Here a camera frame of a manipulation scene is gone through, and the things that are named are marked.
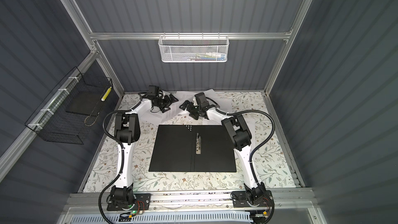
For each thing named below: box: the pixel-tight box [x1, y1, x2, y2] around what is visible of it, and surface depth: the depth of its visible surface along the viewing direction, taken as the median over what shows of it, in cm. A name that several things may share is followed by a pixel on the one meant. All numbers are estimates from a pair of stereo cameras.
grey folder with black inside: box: [148, 124, 237, 173], surface depth 91 cm
